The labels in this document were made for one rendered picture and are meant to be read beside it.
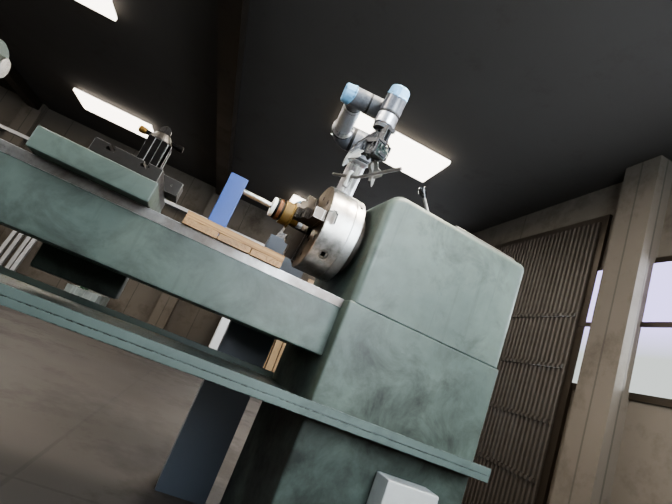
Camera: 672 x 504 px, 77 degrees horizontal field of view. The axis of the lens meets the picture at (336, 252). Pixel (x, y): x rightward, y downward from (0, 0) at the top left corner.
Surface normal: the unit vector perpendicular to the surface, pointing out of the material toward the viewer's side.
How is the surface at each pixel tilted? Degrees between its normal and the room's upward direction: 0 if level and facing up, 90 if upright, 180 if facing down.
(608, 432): 90
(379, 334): 90
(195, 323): 90
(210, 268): 90
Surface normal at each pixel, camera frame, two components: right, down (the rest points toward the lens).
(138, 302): 0.27, -0.16
